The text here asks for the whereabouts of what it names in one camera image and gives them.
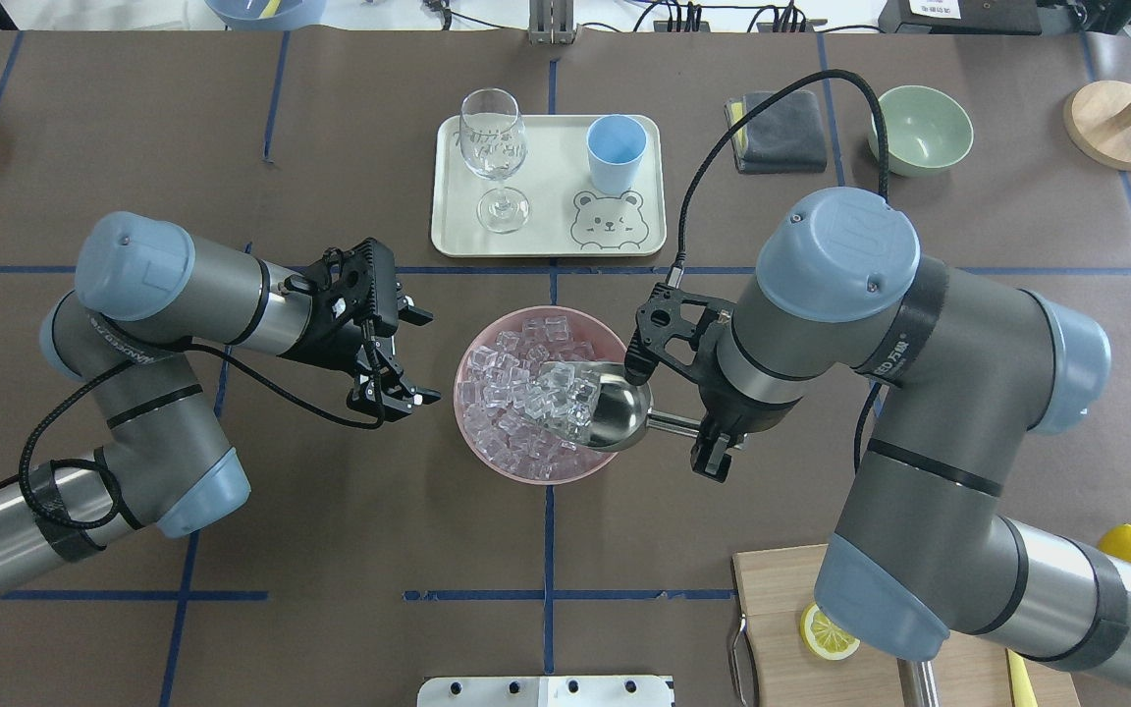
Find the green ceramic bowl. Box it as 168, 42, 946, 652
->
879, 85, 975, 178

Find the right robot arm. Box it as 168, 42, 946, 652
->
624, 187, 1131, 687

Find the dark grey folded cloth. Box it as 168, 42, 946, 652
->
731, 89, 827, 175

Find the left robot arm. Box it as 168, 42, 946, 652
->
0, 212, 440, 596

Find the wooden cup tree stand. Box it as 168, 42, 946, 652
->
1062, 81, 1131, 173

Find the pink bowl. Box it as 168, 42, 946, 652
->
454, 305, 631, 484

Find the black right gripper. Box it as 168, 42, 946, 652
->
624, 283, 739, 483

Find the metal ice scoop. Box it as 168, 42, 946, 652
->
537, 361, 701, 452

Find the wooden cutting board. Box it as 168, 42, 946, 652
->
732, 543, 1082, 707

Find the aluminium frame post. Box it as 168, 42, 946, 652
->
528, 0, 578, 45

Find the yellow plastic knife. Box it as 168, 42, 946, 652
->
1005, 649, 1038, 707

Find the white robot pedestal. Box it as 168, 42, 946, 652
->
416, 675, 676, 706

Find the cream bear tray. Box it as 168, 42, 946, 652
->
431, 115, 666, 258

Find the blue bowl on side table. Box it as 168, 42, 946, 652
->
202, 0, 329, 31

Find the blue plastic cup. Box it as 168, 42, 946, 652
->
585, 115, 648, 195

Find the lemon half slice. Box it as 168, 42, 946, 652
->
798, 603, 861, 661

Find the clear wine glass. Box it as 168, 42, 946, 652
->
458, 86, 530, 234

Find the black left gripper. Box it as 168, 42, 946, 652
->
280, 238, 441, 421

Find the clear ice cubes pile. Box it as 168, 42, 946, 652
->
461, 312, 601, 480

